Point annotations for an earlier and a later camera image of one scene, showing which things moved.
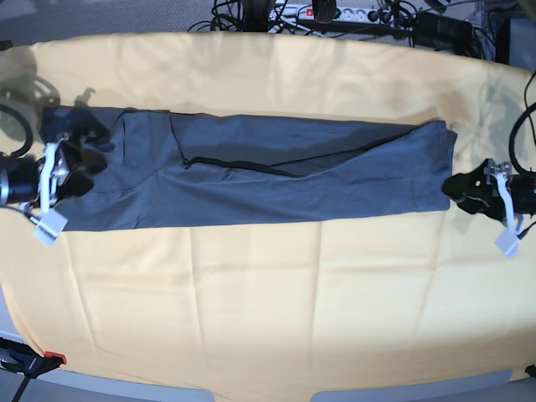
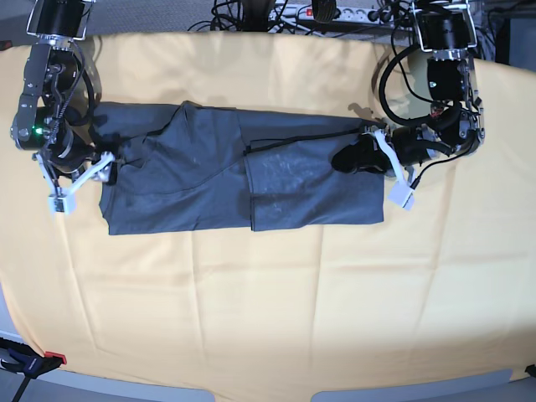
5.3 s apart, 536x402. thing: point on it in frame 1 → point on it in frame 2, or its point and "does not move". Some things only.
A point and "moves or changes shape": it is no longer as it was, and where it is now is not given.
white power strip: (348, 13) does not move
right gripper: (474, 183) → (411, 145)
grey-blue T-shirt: (167, 165) moves or changes shape
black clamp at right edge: (531, 370) does not move
